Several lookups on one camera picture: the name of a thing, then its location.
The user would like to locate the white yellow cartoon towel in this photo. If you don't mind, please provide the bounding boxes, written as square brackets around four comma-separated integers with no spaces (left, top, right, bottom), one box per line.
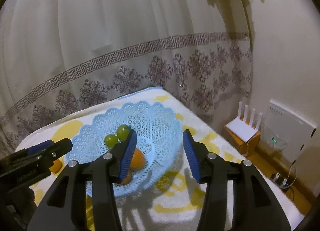
[15,86,306,231]

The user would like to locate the white wall panel box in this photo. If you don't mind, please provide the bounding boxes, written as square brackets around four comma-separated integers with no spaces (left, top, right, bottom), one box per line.
[261,99,317,167]

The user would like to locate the white cable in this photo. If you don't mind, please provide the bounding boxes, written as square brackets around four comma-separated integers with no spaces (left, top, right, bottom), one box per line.
[262,125,298,189]

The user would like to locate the large orange tomato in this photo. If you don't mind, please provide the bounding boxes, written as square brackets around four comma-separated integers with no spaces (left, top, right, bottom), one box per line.
[49,159,63,174]

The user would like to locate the large green tomato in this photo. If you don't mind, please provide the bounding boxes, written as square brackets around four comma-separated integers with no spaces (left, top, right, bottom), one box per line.
[116,124,131,141]

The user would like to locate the black power strip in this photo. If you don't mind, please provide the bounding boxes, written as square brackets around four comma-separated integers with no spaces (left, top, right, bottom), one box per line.
[270,172,292,189]

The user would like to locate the white wifi router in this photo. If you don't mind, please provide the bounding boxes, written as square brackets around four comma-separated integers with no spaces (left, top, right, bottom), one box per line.
[226,101,263,142]

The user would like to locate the orange wooden stool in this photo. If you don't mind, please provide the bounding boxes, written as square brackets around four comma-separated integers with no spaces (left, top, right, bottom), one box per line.
[222,126,261,157]

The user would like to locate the small green tomato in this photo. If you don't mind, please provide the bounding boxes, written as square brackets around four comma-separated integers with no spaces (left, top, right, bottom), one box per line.
[104,134,119,148]

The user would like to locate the light blue lattice basket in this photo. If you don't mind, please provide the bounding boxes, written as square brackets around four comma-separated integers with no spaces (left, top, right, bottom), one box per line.
[64,100,184,198]

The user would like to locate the patterned beige curtain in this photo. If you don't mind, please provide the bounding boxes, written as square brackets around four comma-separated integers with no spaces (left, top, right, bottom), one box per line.
[1,0,253,157]

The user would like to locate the large orange mandarin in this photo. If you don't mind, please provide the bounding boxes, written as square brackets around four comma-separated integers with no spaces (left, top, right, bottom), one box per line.
[116,171,132,185]

